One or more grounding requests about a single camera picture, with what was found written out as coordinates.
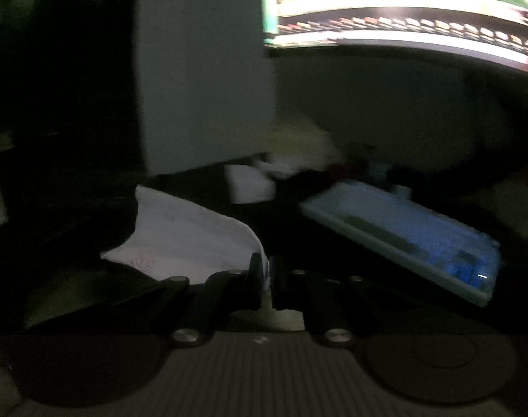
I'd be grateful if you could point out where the dark container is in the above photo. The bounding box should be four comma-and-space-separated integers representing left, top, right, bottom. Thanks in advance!
0, 208, 190, 333

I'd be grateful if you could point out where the small white cup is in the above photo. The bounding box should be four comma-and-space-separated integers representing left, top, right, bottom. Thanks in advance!
224, 162, 276, 205

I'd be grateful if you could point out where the dark curved monitor stand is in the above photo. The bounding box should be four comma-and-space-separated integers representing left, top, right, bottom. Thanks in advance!
438, 67, 528, 187

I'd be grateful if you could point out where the beige soft object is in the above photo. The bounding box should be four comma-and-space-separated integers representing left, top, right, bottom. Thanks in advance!
267, 116, 343, 171

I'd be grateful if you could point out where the blue backlit keyboard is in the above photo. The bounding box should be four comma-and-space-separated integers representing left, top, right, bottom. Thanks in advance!
299, 180, 504, 308

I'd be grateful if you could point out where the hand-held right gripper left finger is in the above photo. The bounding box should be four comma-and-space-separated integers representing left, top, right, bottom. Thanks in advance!
108, 252, 265, 349

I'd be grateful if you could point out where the white paper tissue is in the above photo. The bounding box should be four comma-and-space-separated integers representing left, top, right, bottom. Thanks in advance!
101, 185, 274, 311

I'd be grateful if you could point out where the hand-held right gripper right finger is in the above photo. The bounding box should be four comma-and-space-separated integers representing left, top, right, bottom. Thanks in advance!
271, 255, 421, 349

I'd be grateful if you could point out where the curved computer monitor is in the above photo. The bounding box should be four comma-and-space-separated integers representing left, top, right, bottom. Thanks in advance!
259, 0, 528, 73

